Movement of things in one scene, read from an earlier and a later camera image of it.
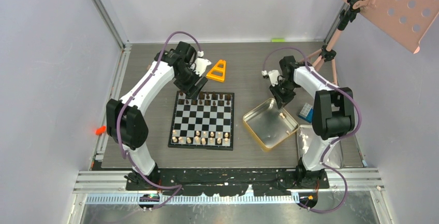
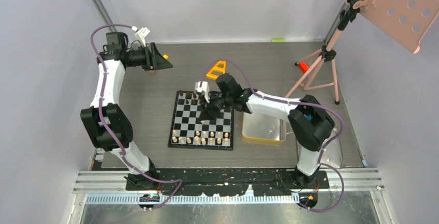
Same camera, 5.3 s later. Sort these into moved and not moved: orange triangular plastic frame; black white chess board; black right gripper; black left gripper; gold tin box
Moved: black left gripper; black right gripper; gold tin box
Not moved: orange triangular plastic frame; black white chess board
